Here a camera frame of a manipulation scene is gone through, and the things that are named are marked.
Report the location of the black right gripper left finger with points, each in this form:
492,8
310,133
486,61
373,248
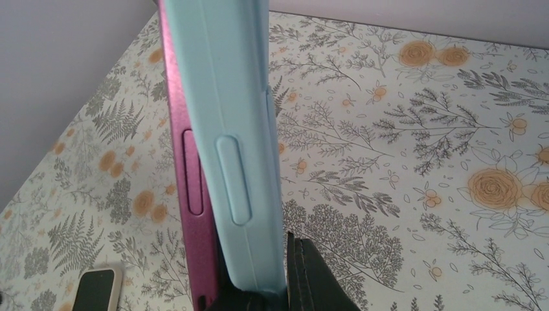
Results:
233,299

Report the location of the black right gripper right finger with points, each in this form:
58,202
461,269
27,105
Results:
310,282

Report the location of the magenta phone black screen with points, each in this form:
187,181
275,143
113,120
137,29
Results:
199,232

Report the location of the cream phone case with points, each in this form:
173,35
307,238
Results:
116,287

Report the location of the light blue phone case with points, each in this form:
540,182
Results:
222,52

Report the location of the floral table mat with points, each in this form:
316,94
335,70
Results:
417,163

